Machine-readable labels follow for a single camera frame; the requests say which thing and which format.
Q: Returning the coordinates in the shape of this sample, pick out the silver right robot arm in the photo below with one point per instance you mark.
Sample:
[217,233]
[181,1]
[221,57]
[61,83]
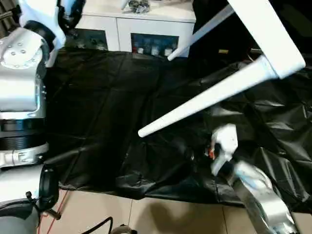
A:
[260,195]

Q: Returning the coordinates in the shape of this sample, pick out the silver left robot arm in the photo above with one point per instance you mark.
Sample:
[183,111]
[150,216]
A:
[17,85]

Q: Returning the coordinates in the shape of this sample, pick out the white sideboard cabinet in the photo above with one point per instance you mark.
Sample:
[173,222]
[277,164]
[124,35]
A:
[109,22]

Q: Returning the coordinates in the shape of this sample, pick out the grey metal tripod stand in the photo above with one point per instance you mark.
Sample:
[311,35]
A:
[8,14]

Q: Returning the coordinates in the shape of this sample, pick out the red bottle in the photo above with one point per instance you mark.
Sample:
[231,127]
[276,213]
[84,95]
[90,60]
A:
[134,48]

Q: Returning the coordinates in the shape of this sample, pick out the black plastic mat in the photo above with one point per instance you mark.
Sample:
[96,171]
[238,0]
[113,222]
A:
[122,109]

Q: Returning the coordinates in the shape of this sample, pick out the dark bag of small parts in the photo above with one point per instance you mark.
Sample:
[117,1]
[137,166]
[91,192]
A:
[139,5]

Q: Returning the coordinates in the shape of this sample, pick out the white jar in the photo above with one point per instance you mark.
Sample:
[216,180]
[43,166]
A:
[167,51]
[154,50]
[141,50]

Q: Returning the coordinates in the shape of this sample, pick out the dark brown rounded object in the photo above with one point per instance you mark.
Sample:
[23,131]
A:
[124,229]

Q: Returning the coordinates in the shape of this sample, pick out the small yellow label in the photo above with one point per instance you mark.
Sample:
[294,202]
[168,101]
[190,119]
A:
[223,51]

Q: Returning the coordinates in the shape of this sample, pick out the black speaker cabinet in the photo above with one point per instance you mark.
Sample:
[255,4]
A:
[219,31]

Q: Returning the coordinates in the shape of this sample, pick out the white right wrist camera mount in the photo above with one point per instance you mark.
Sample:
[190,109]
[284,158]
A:
[226,139]

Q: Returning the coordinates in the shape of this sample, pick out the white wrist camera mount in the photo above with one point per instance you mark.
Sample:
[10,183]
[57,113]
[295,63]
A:
[41,14]
[226,139]

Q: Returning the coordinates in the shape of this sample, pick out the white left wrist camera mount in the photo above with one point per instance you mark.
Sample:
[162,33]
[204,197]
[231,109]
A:
[41,14]

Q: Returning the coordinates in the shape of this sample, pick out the black metal floor frame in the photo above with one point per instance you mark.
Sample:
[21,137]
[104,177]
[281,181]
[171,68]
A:
[52,214]

